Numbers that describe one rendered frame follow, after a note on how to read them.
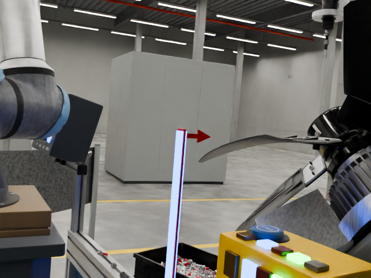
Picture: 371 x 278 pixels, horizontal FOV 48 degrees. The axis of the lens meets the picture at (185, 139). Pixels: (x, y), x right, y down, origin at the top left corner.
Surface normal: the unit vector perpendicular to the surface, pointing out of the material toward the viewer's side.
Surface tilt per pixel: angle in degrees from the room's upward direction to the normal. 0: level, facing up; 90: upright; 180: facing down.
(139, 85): 90
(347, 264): 0
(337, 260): 0
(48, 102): 77
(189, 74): 90
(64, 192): 90
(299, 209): 55
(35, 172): 90
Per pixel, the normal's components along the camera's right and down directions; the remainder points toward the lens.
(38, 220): 0.45, 0.08
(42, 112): 0.89, 0.13
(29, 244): 0.08, -1.00
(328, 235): -0.28, -0.56
